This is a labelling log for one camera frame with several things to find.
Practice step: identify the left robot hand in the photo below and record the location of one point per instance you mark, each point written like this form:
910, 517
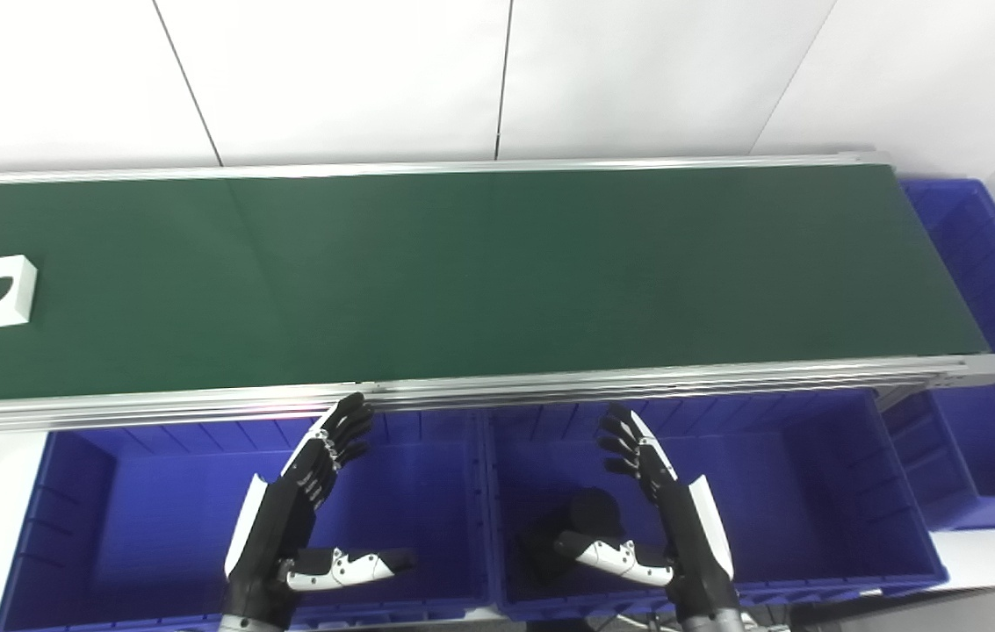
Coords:
273, 527

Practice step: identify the blue plastic bin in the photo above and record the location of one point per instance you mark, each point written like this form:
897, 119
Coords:
813, 509
989, 421
155, 527

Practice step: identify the green conveyor belt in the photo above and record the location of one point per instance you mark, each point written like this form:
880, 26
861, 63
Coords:
462, 391
497, 272

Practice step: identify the black cylindrical part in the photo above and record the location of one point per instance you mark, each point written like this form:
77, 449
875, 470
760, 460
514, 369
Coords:
589, 513

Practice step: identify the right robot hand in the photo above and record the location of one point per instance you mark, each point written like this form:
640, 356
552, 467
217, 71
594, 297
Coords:
695, 535

